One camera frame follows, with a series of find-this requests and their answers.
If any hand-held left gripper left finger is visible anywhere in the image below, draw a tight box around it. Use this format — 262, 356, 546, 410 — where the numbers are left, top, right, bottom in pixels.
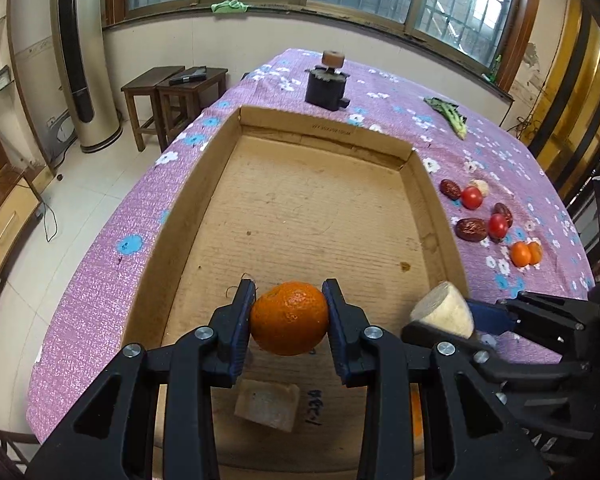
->
25, 277, 258, 480

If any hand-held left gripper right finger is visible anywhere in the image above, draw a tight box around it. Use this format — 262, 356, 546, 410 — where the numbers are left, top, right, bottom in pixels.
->
321, 278, 551, 480

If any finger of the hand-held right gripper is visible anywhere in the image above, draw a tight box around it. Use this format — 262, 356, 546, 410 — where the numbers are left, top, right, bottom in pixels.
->
401, 321, 593, 386
467, 290, 600, 356

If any white yam chunk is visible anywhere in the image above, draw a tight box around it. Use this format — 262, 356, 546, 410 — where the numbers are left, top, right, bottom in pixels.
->
410, 281, 476, 339
234, 379, 301, 432

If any shallow cardboard box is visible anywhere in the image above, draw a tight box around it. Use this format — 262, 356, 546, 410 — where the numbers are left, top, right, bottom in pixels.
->
122, 106, 473, 480

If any purple floral tablecloth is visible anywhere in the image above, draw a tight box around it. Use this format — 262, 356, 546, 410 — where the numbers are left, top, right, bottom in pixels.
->
26, 48, 597, 448

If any green leafy vegetable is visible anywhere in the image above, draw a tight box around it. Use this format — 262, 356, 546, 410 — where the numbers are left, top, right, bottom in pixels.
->
424, 97, 468, 140

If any black motor device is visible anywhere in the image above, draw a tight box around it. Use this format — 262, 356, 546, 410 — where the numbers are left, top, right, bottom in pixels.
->
305, 66, 352, 112

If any light wooden cabinet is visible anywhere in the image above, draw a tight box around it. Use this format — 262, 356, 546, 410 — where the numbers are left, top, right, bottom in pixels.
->
0, 167, 43, 321

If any black remote control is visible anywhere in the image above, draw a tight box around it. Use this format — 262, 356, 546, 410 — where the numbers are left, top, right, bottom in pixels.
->
168, 66, 208, 86

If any grey box appliance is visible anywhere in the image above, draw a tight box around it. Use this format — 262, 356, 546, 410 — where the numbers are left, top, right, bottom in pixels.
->
47, 115, 78, 168

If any tower air conditioner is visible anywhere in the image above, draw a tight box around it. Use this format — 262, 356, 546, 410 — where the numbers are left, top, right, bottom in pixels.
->
50, 0, 123, 154

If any black floor cable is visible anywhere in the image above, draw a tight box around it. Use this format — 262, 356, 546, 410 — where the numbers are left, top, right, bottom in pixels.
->
27, 180, 58, 243

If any yellow black door frame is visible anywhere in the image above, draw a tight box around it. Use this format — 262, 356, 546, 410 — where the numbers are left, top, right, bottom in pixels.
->
530, 0, 600, 201

